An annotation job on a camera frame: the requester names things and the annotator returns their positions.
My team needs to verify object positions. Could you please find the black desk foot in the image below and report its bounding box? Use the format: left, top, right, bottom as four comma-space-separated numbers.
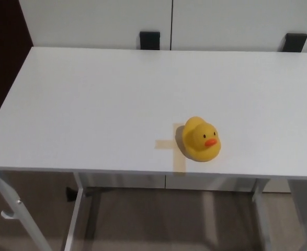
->
65, 186, 78, 203

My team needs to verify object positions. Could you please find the black cabinet bracket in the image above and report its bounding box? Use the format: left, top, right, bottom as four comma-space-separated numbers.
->
282, 32, 307, 53
139, 31, 161, 51

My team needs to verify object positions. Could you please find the dark brown door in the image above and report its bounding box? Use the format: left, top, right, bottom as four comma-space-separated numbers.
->
0, 0, 34, 113

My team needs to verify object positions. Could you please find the white metal desk leg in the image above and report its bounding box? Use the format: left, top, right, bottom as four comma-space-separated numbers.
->
252, 178, 276, 251
0, 170, 53, 251
61, 173, 87, 251

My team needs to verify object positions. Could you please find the white cabinet panel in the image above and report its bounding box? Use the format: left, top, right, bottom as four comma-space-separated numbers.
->
19, 0, 174, 51
170, 0, 307, 53

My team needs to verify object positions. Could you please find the yellow rubber duck toy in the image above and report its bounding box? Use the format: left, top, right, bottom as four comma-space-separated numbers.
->
181, 116, 222, 163

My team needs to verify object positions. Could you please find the white hook on desk leg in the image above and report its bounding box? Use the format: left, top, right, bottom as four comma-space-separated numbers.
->
0, 209, 18, 220

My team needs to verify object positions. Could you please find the short beige tape strip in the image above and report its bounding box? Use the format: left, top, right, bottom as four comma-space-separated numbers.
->
154, 139, 176, 151

